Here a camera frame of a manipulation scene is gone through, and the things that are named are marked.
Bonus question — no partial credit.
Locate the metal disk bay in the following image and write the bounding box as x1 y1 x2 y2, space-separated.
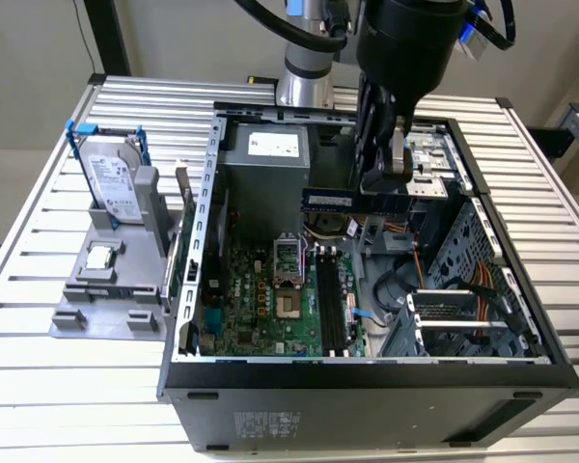
380 287 541 359

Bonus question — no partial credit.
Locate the black case fan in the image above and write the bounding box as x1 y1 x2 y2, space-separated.
206 201 231 291

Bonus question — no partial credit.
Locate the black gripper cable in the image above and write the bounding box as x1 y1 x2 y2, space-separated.
234 0 354 55

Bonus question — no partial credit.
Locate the silver CPU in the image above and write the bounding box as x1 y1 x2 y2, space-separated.
85 244 113 270

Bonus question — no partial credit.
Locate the grey power supply unit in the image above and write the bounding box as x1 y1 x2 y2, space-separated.
219 123 313 242

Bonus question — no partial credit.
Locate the black camera cable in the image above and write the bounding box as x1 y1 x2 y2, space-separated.
481 0 518 52

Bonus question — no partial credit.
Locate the green motherboard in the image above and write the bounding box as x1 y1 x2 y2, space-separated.
197 235 371 359

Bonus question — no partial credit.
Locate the black RAM slot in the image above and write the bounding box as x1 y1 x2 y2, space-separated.
327 244 345 358
321 244 340 358
333 244 350 358
316 244 334 358

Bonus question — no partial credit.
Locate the thin orange wire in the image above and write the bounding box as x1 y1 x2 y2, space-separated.
411 242 427 291

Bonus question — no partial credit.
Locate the green graphics card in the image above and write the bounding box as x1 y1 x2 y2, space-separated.
162 161 198 310

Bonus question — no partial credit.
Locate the hard disk in blue carrier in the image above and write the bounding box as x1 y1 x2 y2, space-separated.
65 123 150 229

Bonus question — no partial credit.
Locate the grey parts rack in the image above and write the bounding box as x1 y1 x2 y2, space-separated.
49 166 184 341

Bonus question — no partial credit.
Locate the metal drive cage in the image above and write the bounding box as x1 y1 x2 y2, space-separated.
351 123 474 255

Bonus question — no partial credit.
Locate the orange red yellow wire bundle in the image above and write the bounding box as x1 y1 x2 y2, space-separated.
471 259 497 325

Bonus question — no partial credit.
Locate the metal socket cover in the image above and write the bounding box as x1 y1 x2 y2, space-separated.
273 233 304 289

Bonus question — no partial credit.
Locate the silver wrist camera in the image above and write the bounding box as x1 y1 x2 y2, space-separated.
455 9 489 62

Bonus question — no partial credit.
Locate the locking lever wire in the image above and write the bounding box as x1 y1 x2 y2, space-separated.
298 238 311 281

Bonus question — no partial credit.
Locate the teal board connector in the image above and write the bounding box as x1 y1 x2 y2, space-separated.
203 310 223 337

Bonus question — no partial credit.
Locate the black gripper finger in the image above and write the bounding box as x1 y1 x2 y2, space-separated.
373 88 416 195
354 72 382 196

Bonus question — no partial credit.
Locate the black PC case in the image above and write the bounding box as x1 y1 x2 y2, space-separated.
156 98 579 454

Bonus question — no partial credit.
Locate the black steel post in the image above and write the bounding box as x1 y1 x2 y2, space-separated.
83 0 132 77

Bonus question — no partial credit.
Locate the black cable loop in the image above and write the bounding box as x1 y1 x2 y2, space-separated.
372 254 416 317

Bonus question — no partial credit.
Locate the CPU socket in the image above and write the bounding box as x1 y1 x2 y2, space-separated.
275 287 304 320

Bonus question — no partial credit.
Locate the green RAM stick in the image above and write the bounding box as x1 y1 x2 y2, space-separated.
301 186 412 214

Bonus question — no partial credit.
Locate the power supply wire bundle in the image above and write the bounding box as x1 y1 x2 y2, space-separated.
302 211 364 241

